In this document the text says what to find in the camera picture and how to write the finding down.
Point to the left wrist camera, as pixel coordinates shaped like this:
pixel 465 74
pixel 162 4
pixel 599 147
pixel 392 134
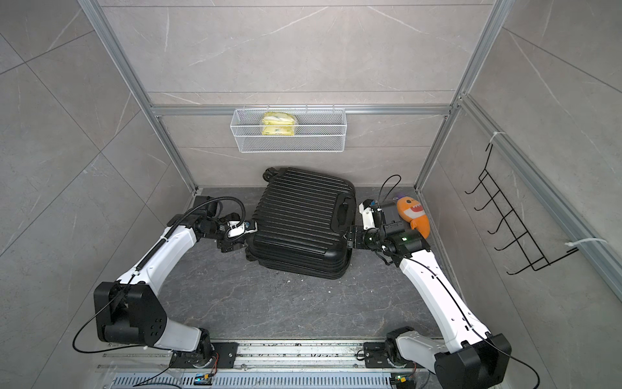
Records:
pixel 239 229

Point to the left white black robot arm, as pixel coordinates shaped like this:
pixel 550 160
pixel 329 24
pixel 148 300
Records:
pixel 128 311

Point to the black hard-shell suitcase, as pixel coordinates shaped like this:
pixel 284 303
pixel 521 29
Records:
pixel 303 220

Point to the black wire hook rack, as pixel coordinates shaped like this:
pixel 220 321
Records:
pixel 512 222

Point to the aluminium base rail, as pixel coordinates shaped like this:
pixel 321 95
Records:
pixel 349 363

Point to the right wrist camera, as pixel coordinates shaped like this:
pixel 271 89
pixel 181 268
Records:
pixel 371 214

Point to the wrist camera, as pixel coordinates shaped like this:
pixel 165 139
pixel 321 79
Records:
pixel 239 229
pixel 371 214

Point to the white wire mesh basket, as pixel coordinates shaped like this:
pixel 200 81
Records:
pixel 319 130

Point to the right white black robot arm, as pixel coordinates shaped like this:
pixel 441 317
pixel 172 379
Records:
pixel 468 355

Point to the yellow packet in basket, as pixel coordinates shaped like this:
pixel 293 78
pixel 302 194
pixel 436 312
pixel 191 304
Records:
pixel 278 124

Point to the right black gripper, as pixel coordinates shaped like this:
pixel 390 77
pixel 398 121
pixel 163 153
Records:
pixel 355 233

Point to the orange shark plush toy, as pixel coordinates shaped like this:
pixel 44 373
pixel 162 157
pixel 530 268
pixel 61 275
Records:
pixel 412 212

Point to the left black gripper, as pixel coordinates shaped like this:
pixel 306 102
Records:
pixel 228 245

